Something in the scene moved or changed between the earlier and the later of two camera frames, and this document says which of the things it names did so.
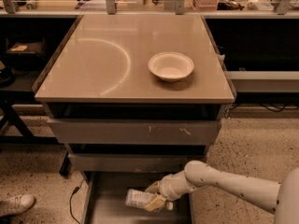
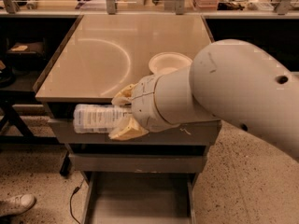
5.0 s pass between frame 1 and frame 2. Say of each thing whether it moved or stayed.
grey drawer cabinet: stayed
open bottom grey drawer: stayed
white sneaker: stayed
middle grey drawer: stayed
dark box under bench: stayed
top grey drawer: stayed
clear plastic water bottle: moved
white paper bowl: stayed
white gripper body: moved
